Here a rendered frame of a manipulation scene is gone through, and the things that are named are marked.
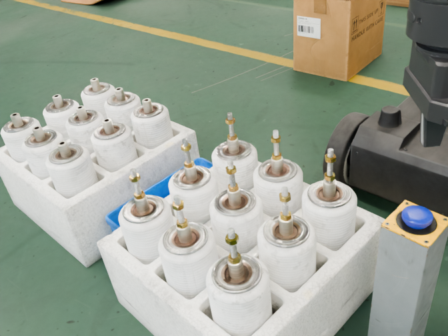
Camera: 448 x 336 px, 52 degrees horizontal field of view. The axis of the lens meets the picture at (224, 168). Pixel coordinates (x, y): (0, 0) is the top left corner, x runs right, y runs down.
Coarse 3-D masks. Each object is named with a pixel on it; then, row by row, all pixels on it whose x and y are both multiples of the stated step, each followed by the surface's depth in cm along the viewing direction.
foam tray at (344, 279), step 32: (128, 256) 83; (224, 256) 81; (256, 256) 80; (320, 256) 79; (352, 256) 78; (128, 288) 86; (160, 288) 76; (320, 288) 73; (352, 288) 83; (160, 320) 81; (192, 320) 70; (288, 320) 69; (320, 320) 77
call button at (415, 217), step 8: (408, 208) 64; (416, 208) 64; (424, 208) 63; (408, 216) 63; (416, 216) 62; (424, 216) 62; (432, 216) 62; (408, 224) 62; (416, 224) 61; (424, 224) 61
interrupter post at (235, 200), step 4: (228, 192) 79; (232, 192) 79; (236, 192) 79; (228, 196) 80; (232, 196) 79; (236, 196) 79; (240, 196) 80; (232, 200) 80; (236, 200) 80; (240, 200) 80; (232, 204) 80; (236, 204) 80
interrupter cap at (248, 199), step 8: (224, 192) 84; (240, 192) 83; (248, 192) 83; (216, 200) 82; (224, 200) 82; (248, 200) 81; (216, 208) 80; (224, 208) 80; (232, 208) 80; (240, 208) 80; (248, 208) 79; (232, 216) 78
